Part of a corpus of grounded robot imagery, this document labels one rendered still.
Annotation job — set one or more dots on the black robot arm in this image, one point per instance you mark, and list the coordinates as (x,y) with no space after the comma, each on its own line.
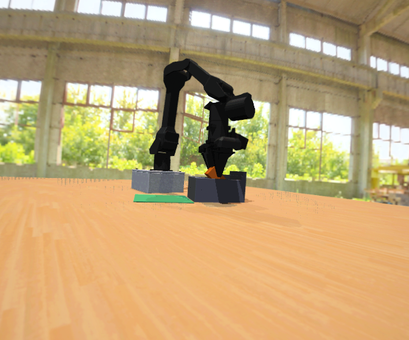
(229,106)

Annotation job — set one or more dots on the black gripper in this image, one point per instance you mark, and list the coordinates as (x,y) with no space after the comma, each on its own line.
(219,147)

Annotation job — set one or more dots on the orange l-shaped part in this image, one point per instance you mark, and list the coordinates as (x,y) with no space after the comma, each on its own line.
(211,173)

